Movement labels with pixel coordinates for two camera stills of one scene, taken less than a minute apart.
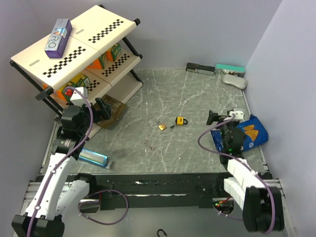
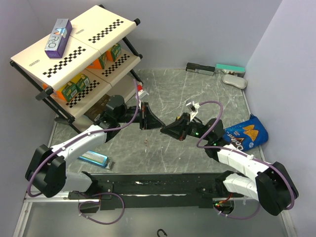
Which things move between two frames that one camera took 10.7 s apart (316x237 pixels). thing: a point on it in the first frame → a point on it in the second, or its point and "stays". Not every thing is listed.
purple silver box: (59, 34) stays
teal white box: (225, 69) stays
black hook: (163, 231) stays
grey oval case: (235, 81) stays
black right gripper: (215, 117) → (179, 129)
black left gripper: (104, 112) → (151, 121)
